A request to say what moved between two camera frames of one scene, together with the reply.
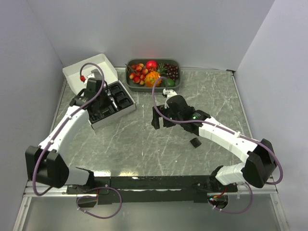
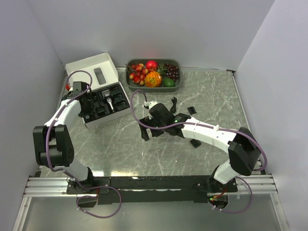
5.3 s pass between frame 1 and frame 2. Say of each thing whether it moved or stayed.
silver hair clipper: moved
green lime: stayed
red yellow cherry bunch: stayed
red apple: stayed
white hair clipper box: stayed
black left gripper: moved
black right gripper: moved
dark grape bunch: stayed
